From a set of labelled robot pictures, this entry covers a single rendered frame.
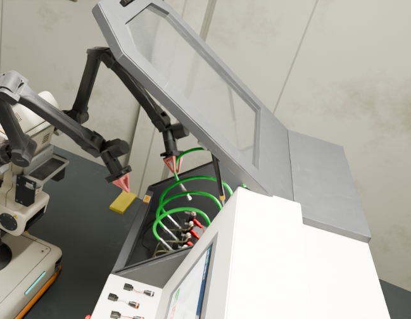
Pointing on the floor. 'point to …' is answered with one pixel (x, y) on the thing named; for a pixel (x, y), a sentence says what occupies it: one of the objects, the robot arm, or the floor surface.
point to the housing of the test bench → (334, 232)
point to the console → (253, 261)
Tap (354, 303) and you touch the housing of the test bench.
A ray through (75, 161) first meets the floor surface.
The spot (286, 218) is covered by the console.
